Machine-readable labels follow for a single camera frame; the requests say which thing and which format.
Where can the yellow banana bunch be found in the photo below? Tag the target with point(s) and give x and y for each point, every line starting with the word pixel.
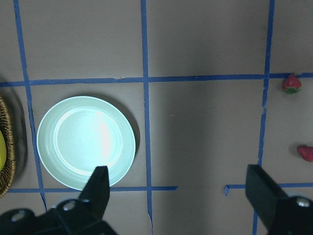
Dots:
pixel 2 151

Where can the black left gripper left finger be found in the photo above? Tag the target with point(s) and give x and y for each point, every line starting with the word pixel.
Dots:
pixel 95 194

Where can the brown wicker basket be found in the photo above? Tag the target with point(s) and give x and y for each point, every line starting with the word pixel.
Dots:
pixel 7 174

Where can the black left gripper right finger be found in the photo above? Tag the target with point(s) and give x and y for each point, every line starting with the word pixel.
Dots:
pixel 263 193

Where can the red strawberry green top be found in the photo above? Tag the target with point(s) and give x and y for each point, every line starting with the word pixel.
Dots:
pixel 291 84

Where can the red strawberry sideways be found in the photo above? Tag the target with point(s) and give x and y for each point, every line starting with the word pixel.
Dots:
pixel 306 152

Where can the light green plate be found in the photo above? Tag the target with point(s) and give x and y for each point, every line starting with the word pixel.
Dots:
pixel 80 133

